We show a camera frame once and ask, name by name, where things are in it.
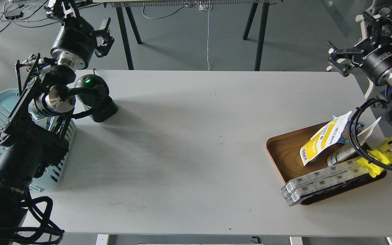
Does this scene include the yellow cartoon snack bag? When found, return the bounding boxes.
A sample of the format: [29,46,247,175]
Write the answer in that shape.
[357,136,392,177]

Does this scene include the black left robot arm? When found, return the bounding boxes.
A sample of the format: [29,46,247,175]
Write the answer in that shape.
[0,0,118,245]

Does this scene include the brown wooden tray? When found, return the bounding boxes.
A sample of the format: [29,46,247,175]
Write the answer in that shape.
[266,124,387,200]

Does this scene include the long clear biscuit box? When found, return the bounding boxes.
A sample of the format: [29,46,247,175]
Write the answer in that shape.
[280,157,371,207]

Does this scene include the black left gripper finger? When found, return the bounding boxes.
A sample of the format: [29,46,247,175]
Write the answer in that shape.
[95,18,115,58]

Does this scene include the black table legs left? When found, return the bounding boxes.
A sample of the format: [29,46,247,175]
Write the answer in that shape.
[115,6,143,70]

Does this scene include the white hanging cable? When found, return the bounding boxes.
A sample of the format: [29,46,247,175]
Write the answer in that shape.
[199,2,213,71]

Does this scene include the black barcode scanner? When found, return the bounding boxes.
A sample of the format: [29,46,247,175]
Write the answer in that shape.
[75,73,118,123]

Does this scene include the black power adapter with cables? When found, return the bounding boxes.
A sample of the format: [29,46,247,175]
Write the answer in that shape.
[0,0,50,48]

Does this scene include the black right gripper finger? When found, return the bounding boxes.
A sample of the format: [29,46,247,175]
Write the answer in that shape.
[326,41,363,77]
[363,7,392,40]

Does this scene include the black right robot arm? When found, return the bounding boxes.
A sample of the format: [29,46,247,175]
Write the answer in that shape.
[327,9,392,177]

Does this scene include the blue snack bag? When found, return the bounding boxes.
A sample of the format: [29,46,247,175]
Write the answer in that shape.
[337,120,366,144]

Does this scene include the black table legs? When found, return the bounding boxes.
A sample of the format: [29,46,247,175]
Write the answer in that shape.
[115,6,143,70]
[243,2,271,71]

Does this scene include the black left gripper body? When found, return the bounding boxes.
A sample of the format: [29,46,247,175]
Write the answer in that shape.
[46,0,97,70]

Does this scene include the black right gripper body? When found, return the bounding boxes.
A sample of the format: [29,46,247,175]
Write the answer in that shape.
[352,37,392,86]

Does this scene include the black table legs right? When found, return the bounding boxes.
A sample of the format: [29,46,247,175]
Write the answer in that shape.
[243,2,271,71]

